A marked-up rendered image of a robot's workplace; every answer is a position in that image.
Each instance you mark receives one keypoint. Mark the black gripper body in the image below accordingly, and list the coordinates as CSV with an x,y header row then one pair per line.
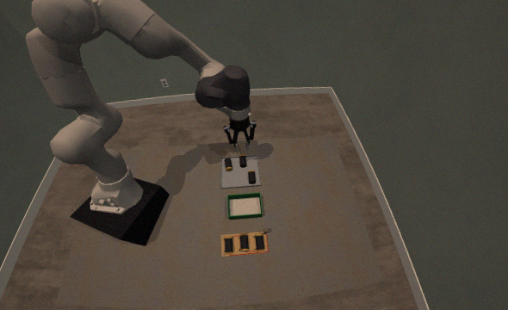
x,y
244,123

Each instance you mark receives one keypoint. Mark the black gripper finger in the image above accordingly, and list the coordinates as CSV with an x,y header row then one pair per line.
x,y
251,137
235,136

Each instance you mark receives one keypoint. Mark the black battery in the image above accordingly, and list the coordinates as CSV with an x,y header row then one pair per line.
x,y
259,241
228,164
244,245
251,175
242,159
228,244

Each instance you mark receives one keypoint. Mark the green open-top box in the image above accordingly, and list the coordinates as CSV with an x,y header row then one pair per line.
x,y
244,206

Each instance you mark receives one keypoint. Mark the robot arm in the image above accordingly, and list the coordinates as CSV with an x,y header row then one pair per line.
x,y
58,63

